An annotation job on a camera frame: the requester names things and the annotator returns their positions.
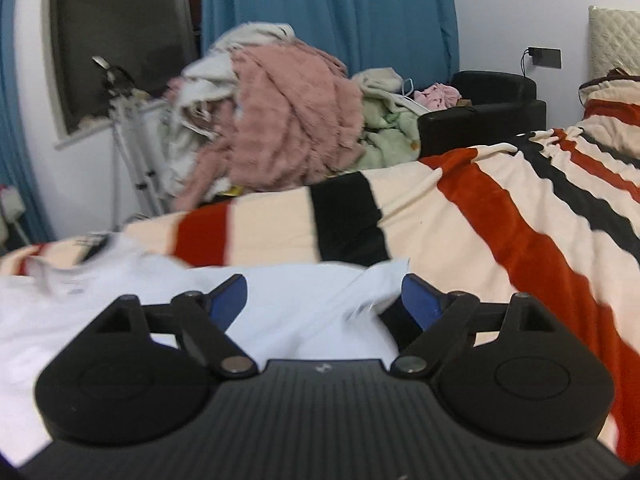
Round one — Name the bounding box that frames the black armchair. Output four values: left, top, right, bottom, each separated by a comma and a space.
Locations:
418, 70, 547, 159

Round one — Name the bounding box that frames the striped blanket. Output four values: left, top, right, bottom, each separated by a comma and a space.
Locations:
0, 115, 640, 476

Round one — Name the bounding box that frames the beige garment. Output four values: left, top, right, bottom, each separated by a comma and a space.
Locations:
351, 67, 404, 97

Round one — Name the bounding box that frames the black wall socket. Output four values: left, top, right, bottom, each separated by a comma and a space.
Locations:
522, 47, 562, 79

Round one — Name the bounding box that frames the striped pillow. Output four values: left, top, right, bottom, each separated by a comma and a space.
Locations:
579, 68, 640, 147

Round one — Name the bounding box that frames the white tripod stand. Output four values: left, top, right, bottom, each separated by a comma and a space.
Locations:
93, 56, 166, 226

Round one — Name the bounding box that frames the beige quilted headboard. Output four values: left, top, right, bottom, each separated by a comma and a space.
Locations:
588, 5, 640, 79

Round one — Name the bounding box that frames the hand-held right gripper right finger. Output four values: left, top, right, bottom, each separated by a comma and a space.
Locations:
390, 273, 557, 377

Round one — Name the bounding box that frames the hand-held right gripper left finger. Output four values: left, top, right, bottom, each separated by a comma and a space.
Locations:
93, 274, 259, 379

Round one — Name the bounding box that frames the white cloth pile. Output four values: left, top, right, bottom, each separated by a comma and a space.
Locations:
159, 22, 297, 196

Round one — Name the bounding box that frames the white t-shirt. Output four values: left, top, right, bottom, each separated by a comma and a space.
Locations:
0, 232, 412, 468

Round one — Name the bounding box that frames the light green garment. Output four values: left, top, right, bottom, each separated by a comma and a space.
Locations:
357, 97, 422, 171

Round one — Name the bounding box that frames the pink fluffy blanket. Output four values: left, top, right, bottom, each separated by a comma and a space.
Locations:
176, 46, 365, 209

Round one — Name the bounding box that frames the blue curtain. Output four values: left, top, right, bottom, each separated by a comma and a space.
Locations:
200, 0, 460, 91
0, 0, 55, 244

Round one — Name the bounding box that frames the pink small garment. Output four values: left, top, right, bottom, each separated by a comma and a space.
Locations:
413, 83, 462, 111

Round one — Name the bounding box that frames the dark window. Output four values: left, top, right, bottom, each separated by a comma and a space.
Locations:
42, 0, 201, 142

